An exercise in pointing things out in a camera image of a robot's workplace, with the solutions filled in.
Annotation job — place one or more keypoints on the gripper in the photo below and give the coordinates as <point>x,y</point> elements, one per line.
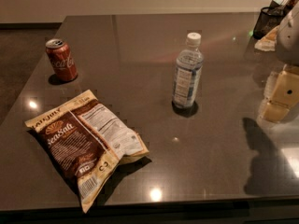
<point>289,39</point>

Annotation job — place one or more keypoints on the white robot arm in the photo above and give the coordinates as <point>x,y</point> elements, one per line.
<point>287,44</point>

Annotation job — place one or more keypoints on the clear plastic water bottle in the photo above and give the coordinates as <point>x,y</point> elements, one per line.
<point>188,71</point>

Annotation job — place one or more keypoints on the black mesh basket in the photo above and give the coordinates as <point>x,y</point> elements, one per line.
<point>269,18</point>

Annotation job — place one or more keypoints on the brown sea salt chip bag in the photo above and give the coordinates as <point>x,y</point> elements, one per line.
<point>88,142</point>

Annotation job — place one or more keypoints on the red coca-cola can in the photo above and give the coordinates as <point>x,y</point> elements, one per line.
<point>61,59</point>

